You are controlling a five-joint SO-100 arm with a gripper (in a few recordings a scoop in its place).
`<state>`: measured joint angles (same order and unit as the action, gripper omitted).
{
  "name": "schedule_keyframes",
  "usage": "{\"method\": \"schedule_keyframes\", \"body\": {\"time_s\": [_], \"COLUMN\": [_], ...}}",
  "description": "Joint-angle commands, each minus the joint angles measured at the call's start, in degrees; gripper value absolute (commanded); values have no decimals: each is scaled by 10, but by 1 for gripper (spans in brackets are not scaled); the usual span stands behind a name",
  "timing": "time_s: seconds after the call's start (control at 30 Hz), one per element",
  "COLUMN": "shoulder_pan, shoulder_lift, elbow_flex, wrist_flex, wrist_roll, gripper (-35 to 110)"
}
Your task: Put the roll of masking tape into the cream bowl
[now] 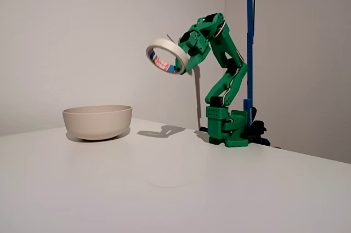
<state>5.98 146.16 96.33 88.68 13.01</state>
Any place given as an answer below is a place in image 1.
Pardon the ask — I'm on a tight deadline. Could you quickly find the cream masking tape roll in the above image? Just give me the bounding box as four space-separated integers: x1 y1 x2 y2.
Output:
145 38 190 75

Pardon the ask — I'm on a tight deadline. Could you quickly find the blue vertical pole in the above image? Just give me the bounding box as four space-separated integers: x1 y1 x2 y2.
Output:
245 0 256 135

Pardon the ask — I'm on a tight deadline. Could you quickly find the white round bowl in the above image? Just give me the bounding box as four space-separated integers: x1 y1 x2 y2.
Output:
62 104 133 141

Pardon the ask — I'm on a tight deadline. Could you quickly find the thin servo wire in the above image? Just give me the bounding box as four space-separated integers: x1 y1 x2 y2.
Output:
222 65 247 105
212 20 229 42

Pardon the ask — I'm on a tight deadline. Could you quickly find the black cable along pole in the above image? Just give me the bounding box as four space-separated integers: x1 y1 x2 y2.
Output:
251 0 258 38

